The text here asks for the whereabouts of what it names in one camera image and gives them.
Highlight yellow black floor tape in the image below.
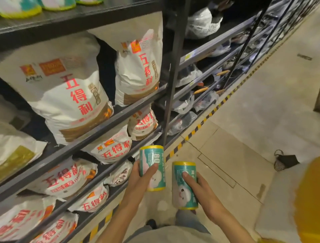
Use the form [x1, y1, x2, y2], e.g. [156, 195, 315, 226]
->
[80, 8, 313, 243]

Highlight white plastic bag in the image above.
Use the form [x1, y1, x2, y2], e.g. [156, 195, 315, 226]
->
[185, 7, 223, 40]

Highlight white and yellow sack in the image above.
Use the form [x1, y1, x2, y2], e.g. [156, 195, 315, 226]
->
[254, 156, 320, 243]

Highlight large white flour bag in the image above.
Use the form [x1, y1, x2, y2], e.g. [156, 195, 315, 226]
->
[0, 121, 48, 183]
[0, 31, 114, 146]
[87, 11, 163, 107]

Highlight rows of plastic-wrapped pans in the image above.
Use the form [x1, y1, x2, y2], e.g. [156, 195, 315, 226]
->
[167, 25, 278, 136]

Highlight person's left forearm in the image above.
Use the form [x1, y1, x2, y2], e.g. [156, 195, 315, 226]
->
[96, 200, 141, 243]

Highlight person's right forearm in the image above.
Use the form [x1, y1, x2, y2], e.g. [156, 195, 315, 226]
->
[209, 207, 256, 243]

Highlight person's grey shirt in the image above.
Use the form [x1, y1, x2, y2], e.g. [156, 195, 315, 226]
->
[122, 225, 218, 243]

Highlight rows of small flour bags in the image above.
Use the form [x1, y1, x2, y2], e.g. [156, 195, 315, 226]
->
[0, 105, 159, 243]

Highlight person's left hand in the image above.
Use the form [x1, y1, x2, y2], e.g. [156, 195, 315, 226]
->
[122, 160, 160, 209]

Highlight teal roll with yellow ends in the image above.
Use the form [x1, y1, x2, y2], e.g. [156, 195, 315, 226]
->
[139, 145, 166, 192]
[172, 161, 199, 210]

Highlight person's right hand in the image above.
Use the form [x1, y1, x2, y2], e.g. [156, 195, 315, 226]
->
[182, 171, 226, 224]

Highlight person's grey trouser leg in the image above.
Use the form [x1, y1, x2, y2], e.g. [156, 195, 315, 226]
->
[174, 209, 211, 234]

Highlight black face mask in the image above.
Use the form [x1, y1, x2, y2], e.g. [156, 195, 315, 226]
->
[273, 149, 300, 172]

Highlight black metal shelf rack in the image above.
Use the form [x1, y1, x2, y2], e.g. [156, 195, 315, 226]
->
[0, 0, 193, 243]
[160, 0, 320, 151]

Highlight teal yellow roll pack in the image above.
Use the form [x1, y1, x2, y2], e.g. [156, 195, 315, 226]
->
[37, 0, 77, 12]
[75, 0, 104, 6]
[0, 0, 43, 19]

